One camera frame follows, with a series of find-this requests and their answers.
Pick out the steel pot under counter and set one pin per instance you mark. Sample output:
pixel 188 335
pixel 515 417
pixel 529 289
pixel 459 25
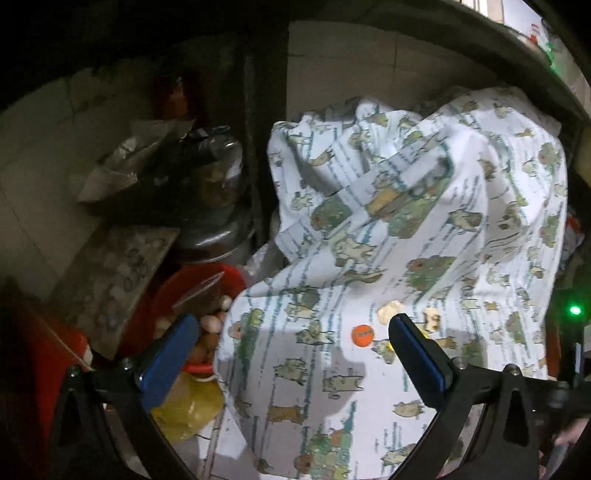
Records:
pixel 217 235

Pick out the red plastic basin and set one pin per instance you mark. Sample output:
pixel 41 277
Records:
pixel 184 286

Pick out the person's right hand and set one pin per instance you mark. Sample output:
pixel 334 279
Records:
pixel 570 441

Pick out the printed animal pattern cloth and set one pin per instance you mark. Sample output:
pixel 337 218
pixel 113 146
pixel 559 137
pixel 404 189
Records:
pixel 415 230

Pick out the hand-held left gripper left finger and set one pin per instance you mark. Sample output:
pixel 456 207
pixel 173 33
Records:
pixel 168 362

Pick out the orange bottle cap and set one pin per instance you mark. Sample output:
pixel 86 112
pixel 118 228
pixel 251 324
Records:
pixel 362 335

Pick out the dark red bottle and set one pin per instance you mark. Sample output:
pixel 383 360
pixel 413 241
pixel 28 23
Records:
pixel 178 94

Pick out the crumpled clear plastic bags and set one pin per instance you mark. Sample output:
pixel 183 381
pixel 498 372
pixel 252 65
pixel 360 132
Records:
pixel 129 161

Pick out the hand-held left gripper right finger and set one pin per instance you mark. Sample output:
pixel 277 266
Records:
pixel 418 364

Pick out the pile of eggs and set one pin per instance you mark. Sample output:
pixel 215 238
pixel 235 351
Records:
pixel 207 332

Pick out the yellow plastic bag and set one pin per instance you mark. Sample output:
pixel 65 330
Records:
pixel 189 406

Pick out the grey stone slab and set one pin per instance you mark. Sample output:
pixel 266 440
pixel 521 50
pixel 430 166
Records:
pixel 111 277

